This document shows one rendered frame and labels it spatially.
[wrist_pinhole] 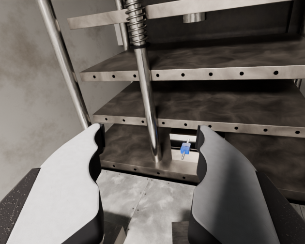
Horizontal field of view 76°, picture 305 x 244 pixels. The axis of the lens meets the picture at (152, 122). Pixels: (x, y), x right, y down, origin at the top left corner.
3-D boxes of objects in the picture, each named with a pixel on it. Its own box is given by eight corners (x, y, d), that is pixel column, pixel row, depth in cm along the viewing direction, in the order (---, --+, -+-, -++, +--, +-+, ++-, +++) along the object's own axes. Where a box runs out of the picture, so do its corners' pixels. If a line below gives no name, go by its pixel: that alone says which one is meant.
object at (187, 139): (222, 166, 100) (224, 138, 92) (172, 159, 110) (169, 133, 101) (226, 118, 140) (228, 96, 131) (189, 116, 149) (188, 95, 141)
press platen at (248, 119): (323, 139, 78) (327, 129, 75) (94, 121, 117) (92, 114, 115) (285, 78, 137) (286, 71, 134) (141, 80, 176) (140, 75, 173)
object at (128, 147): (343, 209, 79) (348, 199, 76) (83, 164, 126) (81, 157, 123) (293, 113, 146) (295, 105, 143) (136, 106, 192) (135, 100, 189)
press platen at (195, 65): (345, 78, 66) (350, 63, 63) (81, 81, 105) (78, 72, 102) (293, 40, 124) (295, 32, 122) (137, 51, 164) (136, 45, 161)
